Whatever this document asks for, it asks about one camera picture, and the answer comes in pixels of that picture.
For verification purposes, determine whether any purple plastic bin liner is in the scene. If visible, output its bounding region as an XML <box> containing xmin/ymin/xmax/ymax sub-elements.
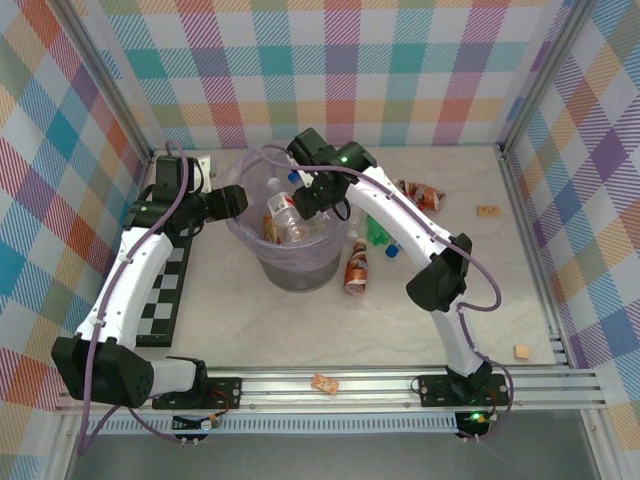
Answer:
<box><xmin>222</xmin><ymin>148</ymin><xmax>351</xmax><ymax>274</ymax></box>

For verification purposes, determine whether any clear bottle red label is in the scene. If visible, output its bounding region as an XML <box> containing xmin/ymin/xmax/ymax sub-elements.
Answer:
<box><xmin>266</xmin><ymin>177</ymin><xmax>314</xmax><ymax>244</ymax></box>

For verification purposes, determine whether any gold red label bottle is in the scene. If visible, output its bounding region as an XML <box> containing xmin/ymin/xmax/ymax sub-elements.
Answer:
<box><xmin>261</xmin><ymin>213</ymin><xmax>282</xmax><ymax>245</ymax></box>

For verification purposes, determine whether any green soda bottle yellow cap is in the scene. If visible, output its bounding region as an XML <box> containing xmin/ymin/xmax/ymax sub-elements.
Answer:
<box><xmin>366</xmin><ymin>213</ymin><xmax>397</xmax><ymax>250</ymax></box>

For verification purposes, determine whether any purple trash bin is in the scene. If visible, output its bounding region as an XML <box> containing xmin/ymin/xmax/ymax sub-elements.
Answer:
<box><xmin>223</xmin><ymin>149</ymin><xmax>351</xmax><ymax>294</ymax></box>

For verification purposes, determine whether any brown coffee drink bottle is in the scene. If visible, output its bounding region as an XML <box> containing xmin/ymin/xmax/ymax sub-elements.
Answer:
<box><xmin>342</xmin><ymin>236</ymin><xmax>372</xmax><ymax>297</ymax></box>

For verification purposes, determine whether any brown tea bottle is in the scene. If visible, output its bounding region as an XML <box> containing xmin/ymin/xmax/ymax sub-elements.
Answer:
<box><xmin>392</xmin><ymin>177</ymin><xmax>447</xmax><ymax>212</ymax></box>

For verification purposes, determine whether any small clear bottle white cap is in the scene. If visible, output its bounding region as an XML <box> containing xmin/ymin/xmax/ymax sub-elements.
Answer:
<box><xmin>346</xmin><ymin>207</ymin><xmax>364</xmax><ymax>242</ymax></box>

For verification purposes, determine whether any black grey checkerboard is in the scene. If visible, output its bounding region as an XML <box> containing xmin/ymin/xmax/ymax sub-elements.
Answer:
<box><xmin>134</xmin><ymin>184</ymin><xmax>196</xmax><ymax>350</ymax></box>

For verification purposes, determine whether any left small circuit board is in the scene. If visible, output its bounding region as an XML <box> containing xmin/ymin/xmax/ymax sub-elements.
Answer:
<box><xmin>172</xmin><ymin>412</ymin><xmax>221</xmax><ymax>446</ymax></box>

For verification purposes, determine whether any small circuit board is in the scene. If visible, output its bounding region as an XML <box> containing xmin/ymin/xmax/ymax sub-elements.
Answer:
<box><xmin>172</xmin><ymin>412</ymin><xmax>221</xmax><ymax>446</ymax></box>
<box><xmin>454</xmin><ymin>410</ymin><xmax>489</xmax><ymax>441</ymax></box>

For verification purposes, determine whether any right small circuit board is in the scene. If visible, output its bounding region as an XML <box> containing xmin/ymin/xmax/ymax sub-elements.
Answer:
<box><xmin>454</xmin><ymin>410</ymin><xmax>489</xmax><ymax>441</ymax></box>

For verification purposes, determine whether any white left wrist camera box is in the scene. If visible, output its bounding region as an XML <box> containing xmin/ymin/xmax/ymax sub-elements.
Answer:
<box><xmin>192</xmin><ymin>155</ymin><xmax>215</xmax><ymax>192</ymax></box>

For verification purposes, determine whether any left aluminium side rail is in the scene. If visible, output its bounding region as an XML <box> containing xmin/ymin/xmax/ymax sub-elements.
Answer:
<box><xmin>127</xmin><ymin>149</ymin><xmax>157</xmax><ymax>216</ymax></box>

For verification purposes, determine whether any aluminium side rail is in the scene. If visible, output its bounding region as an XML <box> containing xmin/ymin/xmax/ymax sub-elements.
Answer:
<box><xmin>127</xmin><ymin>149</ymin><xmax>157</xmax><ymax>216</ymax></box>
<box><xmin>498</xmin><ymin>143</ymin><xmax>574</xmax><ymax>369</ymax></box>

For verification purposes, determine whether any left aluminium frame post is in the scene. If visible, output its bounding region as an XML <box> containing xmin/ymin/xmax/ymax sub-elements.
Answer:
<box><xmin>59</xmin><ymin>0</ymin><xmax>156</xmax><ymax>161</ymax></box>

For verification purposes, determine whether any aluminium frame post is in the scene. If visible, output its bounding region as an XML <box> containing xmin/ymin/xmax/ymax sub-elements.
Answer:
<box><xmin>59</xmin><ymin>0</ymin><xmax>156</xmax><ymax>161</ymax></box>
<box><xmin>497</xmin><ymin>0</ymin><xmax>601</xmax><ymax>154</ymax></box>

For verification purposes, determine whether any orange wrapper on rail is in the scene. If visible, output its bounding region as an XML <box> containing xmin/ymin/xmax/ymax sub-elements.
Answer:
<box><xmin>312</xmin><ymin>373</ymin><xmax>340</xmax><ymax>396</ymax></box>

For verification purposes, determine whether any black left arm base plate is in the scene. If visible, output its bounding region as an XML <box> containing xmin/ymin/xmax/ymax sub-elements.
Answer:
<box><xmin>152</xmin><ymin>377</ymin><xmax>244</xmax><ymax>411</ymax></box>

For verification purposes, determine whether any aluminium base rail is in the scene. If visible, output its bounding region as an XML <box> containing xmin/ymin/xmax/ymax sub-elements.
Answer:
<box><xmin>54</xmin><ymin>367</ymin><xmax>609</xmax><ymax>416</ymax></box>

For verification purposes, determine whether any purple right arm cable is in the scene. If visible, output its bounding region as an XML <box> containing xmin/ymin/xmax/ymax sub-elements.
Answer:
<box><xmin>259</xmin><ymin>143</ymin><xmax>514</xmax><ymax>444</ymax></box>

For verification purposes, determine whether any white slotted cable duct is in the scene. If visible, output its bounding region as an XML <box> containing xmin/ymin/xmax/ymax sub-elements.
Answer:
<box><xmin>79</xmin><ymin>414</ymin><xmax>461</xmax><ymax>435</ymax></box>

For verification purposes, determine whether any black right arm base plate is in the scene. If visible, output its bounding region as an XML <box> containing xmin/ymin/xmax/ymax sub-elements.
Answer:
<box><xmin>417</xmin><ymin>374</ymin><xmax>511</xmax><ymax>409</ymax></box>

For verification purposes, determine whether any right aluminium side rail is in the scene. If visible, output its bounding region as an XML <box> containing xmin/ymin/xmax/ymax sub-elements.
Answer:
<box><xmin>498</xmin><ymin>143</ymin><xmax>574</xmax><ymax>369</ymax></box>

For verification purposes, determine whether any right aluminium frame post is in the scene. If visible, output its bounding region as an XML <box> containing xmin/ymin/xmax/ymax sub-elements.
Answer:
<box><xmin>497</xmin><ymin>0</ymin><xmax>601</xmax><ymax>154</ymax></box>

